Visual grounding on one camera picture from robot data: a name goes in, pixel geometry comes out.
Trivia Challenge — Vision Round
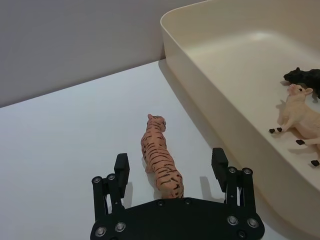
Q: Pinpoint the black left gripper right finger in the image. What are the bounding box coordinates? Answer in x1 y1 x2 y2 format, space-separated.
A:
211 147 256 214

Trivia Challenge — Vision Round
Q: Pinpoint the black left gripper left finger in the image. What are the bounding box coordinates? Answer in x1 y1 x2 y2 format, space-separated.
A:
91 153 131 224

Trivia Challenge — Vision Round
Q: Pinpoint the orange striped tiger toy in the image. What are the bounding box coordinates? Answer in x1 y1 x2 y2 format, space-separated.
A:
140 113 185 200

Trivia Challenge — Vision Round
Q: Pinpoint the cream plastic bin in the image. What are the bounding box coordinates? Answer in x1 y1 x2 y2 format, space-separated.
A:
159 0 320 240

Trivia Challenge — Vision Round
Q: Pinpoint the black animal toy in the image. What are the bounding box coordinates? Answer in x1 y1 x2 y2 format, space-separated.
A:
283 67 320 100

